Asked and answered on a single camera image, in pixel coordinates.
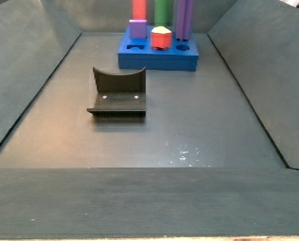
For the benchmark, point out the red square peg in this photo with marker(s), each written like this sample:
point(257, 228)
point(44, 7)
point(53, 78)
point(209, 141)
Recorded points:
point(138, 9)

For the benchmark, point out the red pentagon peg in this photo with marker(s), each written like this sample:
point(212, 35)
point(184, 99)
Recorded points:
point(160, 38)

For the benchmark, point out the green cylinder peg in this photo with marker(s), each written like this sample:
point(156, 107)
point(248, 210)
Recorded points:
point(161, 12)

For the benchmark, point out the black curved fixture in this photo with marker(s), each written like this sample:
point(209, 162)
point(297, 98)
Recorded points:
point(120, 93)

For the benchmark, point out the small purple square peg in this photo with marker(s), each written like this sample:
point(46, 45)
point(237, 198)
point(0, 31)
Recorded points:
point(137, 29)

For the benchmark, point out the blue shape sorter base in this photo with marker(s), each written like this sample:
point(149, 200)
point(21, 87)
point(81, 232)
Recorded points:
point(136, 54)

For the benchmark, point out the purple star-profile bar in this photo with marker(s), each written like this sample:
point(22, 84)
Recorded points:
point(184, 8)

